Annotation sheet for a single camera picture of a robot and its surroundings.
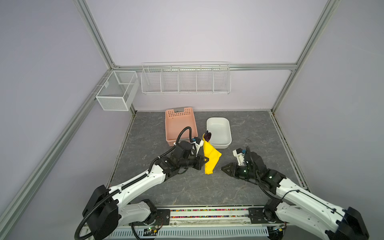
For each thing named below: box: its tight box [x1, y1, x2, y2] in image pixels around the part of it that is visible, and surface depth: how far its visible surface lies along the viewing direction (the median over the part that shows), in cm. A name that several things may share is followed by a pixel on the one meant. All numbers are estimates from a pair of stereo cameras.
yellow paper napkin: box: [202, 133, 222, 175], surface depth 77 cm
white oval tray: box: [206, 117, 232, 149], surface depth 111 cm
